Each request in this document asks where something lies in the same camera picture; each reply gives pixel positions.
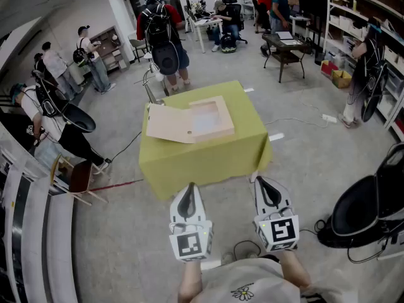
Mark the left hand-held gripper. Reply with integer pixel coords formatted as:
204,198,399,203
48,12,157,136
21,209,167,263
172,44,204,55
169,182,214,263

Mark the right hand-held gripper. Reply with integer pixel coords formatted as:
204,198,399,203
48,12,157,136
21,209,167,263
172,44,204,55
253,175,300,253

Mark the beige windowed cardboard box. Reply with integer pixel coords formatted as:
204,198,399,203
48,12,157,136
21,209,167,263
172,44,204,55
145,95,236,145

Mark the person's right forearm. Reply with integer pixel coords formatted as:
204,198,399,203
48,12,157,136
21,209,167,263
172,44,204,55
279,249,312,292

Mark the person's left forearm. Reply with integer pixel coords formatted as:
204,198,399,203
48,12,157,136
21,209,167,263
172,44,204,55
177,260,205,303

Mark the green tablecloth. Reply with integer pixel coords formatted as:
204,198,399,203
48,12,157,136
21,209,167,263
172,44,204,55
138,80,274,201

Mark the person's white daisy t-shirt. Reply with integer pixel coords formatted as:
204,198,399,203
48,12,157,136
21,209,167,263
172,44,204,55
195,257,359,303

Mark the wooden chair with dark seat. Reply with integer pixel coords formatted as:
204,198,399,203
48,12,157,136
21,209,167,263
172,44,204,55
50,153,111,206

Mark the silver desk lamp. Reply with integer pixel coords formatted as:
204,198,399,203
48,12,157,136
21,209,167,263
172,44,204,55
134,62,167,107

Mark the yellow cardboard box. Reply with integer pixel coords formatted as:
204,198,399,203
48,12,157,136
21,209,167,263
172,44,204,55
331,69,353,90

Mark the red cardboard box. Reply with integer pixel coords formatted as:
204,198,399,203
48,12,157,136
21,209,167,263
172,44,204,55
320,60,339,78

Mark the dark low table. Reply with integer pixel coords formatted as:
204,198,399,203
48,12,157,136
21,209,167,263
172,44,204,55
261,32,312,83

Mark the white curved counter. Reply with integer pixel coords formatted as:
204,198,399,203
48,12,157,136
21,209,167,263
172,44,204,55
0,121,80,303

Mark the black backpack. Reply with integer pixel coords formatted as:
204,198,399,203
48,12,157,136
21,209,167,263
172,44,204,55
220,33,237,54

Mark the grey chair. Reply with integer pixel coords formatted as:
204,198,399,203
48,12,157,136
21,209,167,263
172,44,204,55
129,38,149,63

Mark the wooden shelf cabinet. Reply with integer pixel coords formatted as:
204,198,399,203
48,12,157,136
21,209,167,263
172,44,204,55
90,25,130,72

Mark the white desk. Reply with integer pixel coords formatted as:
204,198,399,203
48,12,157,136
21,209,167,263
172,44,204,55
186,14,223,54

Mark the black office chair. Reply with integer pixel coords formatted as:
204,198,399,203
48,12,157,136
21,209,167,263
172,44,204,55
220,0,249,45

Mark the white shelving unit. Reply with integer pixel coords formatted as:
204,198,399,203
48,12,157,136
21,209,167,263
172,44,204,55
323,0,404,141

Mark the black display panel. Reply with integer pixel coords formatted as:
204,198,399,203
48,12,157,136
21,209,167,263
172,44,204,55
298,0,329,40

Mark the black cable with adapter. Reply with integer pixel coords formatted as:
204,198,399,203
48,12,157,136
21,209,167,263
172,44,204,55
299,219,328,238

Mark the white power cable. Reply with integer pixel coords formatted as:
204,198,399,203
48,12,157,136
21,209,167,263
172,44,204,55
264,88,329,129

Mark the black lamp cable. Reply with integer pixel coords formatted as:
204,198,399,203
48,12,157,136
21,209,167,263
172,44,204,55
109,131,143,163

